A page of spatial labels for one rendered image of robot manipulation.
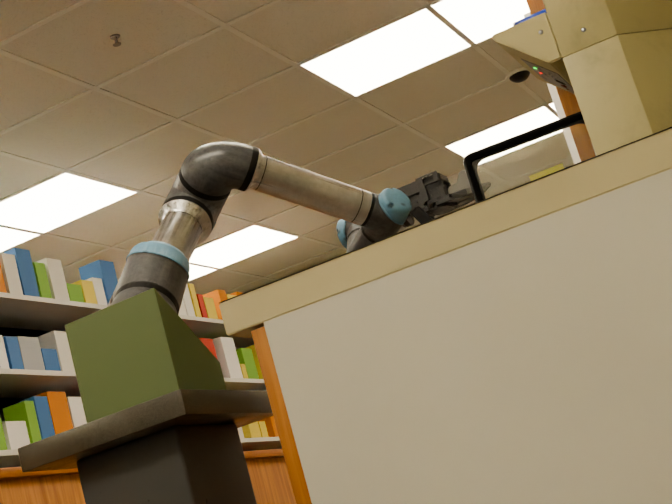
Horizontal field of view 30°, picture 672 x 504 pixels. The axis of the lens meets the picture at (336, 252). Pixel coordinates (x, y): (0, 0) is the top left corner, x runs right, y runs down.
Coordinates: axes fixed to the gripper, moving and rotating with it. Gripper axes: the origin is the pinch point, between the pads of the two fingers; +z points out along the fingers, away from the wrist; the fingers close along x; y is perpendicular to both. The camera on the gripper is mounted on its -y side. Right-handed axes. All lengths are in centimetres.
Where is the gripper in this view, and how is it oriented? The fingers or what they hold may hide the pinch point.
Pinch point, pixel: (486, 189)
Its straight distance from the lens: 276.8
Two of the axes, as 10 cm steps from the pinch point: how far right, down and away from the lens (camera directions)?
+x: 4.1, 1.1, 9.0
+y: -2.7, -9.3, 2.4
